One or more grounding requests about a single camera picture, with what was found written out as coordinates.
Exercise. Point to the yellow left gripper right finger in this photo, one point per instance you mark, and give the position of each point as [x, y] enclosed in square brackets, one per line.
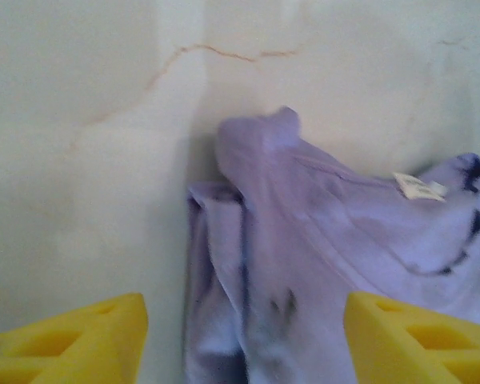
[404, 344]

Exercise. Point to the purple t-shirt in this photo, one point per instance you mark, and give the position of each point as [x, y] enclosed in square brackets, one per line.
[304, 240]

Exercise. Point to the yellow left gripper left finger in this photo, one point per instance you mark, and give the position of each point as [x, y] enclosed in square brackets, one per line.
[84, 344]

